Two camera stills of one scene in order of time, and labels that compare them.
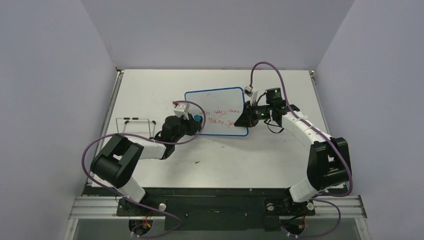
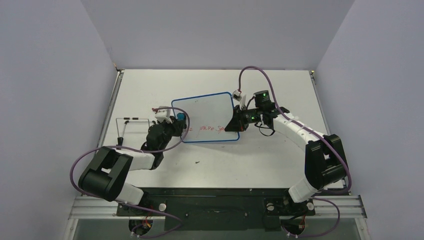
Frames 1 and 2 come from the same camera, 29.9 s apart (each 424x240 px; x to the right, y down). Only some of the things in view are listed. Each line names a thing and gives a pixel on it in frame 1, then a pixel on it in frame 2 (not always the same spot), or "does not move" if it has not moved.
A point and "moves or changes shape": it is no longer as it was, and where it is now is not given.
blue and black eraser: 198,118 moves or changes shape
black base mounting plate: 215,209 does not move
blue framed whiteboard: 223,107 moves or changes shape
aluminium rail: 105,208 does not move
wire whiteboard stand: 128,121 does not move
